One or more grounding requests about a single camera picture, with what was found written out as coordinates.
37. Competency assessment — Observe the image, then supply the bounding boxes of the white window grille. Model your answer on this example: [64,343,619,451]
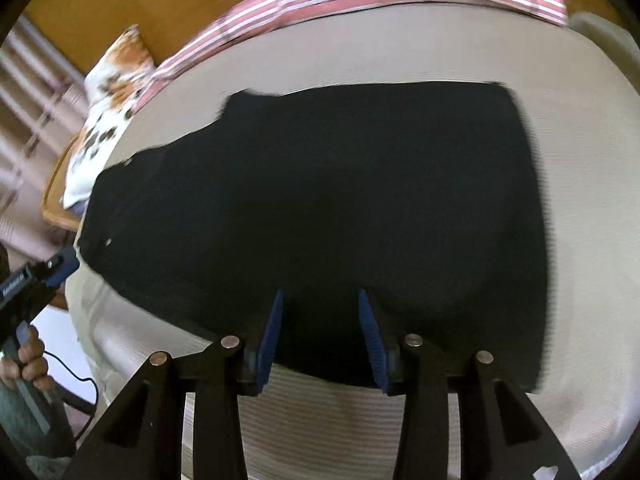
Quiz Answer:
[0,15,86,261]

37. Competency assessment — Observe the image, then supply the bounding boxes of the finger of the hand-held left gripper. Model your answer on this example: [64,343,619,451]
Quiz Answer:
[46,246,81,287]

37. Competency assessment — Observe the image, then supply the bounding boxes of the bamboo wooden headboard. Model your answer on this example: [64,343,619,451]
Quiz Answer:
[22,0,621,81]

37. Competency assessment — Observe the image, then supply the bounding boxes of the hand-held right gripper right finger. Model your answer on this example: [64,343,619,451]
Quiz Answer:
[357,288,583,480]

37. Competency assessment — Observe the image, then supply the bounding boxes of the black pants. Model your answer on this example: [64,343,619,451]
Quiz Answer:
[75,81,551,393]

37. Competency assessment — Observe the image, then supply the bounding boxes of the wooden chair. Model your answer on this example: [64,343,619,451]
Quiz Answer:
[42,132,86,231]

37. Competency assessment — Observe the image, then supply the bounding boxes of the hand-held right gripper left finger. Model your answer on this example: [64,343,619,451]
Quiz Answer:
[62,288,286,480]

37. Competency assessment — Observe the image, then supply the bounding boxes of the person's grey-green clothing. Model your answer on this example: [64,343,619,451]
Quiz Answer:
[0,385,76,463]

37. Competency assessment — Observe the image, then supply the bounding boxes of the black cable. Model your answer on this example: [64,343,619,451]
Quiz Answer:
[44,351,98,443]

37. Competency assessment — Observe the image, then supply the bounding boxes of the white orange floral pillow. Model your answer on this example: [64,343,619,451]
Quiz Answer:
[60,25,156,208]

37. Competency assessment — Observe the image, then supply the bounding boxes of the person's left hand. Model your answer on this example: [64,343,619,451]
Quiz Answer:
[0,327,56,396]

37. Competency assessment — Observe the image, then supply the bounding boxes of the beige blanket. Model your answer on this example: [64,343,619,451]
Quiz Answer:
[567,12,631,61]

